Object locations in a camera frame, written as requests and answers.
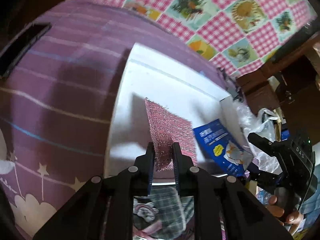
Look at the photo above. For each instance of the green plaid cloth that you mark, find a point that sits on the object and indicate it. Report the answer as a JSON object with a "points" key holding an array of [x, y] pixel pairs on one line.
{"points": [[162, 210]]}

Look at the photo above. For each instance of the black phone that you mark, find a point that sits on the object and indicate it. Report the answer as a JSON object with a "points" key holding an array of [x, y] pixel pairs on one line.
{"points": [[22, 46]]}

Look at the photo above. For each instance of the person's right hand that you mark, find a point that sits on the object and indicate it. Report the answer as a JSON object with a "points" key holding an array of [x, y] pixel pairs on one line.
{"points": [[275, 210]]}

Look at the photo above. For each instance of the pink glitter scouring sponge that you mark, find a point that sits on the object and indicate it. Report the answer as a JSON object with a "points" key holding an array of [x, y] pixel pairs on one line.
{"points": [[166, 127]]}

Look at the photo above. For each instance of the blue packet with cartoon print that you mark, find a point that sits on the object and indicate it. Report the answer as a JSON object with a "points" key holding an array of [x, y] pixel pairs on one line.
{"points": [[220, 145]]}

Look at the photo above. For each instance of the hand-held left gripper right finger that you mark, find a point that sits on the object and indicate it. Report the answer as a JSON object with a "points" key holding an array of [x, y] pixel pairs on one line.
{"points": [[175, 160]]}

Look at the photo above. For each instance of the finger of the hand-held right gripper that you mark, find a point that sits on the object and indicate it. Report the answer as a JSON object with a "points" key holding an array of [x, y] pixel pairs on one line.
{"points": [[265, 143], [265, 177]]}

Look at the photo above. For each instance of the white plastic bag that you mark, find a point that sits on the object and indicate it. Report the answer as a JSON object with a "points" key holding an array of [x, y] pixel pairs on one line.
{"points": [[267, 125]]}

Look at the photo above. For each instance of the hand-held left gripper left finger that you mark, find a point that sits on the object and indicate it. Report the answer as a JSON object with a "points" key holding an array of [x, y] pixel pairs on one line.
{"points": [[151, 160]]}

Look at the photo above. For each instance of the white cardboard box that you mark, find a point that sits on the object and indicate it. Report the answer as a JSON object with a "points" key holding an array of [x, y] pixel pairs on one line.
{"points": [[160, 85]]}

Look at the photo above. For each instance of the brown wooden cabinet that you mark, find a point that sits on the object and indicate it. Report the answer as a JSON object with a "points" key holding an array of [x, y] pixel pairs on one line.
{"points": [[287, 80]]}

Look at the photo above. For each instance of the pink checkered printed cloth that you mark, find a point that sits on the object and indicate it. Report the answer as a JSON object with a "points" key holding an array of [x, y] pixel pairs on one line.
{"points": [[200, 12]]}

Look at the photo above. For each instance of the clear plastic bag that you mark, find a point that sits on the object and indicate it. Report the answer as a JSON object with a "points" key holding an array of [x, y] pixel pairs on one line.
{"points": [[245, 116]]}

